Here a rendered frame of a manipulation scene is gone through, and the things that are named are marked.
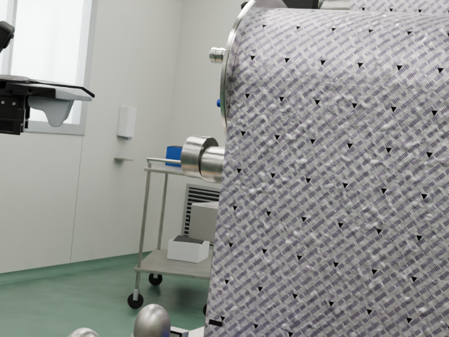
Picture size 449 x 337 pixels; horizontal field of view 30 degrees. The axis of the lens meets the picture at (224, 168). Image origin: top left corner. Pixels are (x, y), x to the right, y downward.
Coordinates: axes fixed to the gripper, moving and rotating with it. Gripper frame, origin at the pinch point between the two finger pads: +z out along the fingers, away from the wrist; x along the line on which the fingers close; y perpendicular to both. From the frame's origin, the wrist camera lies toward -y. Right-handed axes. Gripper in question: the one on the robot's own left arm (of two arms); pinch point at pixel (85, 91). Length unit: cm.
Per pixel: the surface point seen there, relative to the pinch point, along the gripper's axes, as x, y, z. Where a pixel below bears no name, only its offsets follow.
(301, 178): 67, -3, 23
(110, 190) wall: -519, 136, -21
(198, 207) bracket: 54, 3, 16
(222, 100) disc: 63, -8, 16
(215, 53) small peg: 55, -11, 16
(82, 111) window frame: -488, 72, -45
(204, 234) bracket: 55, 5, 17
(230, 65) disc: 62, -11, 17
